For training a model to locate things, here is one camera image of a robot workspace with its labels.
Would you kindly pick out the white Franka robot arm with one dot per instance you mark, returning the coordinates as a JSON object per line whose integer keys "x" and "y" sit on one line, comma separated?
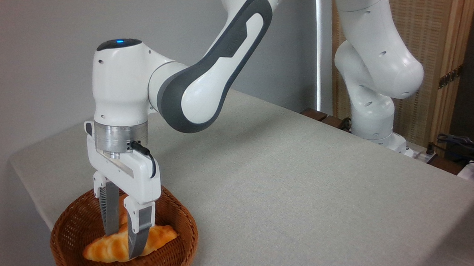
{"x": 203, "y": 98}

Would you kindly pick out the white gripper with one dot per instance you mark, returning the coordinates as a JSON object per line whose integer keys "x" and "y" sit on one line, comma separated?
{"x": 137, "y": 179}

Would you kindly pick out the brown wicker basket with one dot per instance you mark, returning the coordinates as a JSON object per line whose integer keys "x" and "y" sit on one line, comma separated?
{"x": 174, "y": 259}

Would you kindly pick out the white power strip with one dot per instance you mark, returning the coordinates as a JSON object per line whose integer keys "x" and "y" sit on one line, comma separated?
{"x": 420, "y": 155}

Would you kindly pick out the round knotted bread roll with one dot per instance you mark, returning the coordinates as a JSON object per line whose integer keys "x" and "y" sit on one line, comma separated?
{"x": 123, "y": 214}

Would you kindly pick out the long braided bread loaf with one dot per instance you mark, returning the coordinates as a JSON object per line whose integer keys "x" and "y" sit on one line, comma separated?
{"x": 106, "y": 248}

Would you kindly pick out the brass screen hinge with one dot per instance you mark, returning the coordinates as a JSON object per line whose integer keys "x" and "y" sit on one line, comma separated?
{"x": 448, "y": 77}

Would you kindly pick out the wooden rattan folding screen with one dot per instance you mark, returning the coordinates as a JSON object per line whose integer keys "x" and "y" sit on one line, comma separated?
{"x": 437, "y": 40}

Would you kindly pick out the light grey tablecloth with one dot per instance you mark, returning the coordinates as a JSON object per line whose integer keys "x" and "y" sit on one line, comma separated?
{"x": 303, "y": 186}

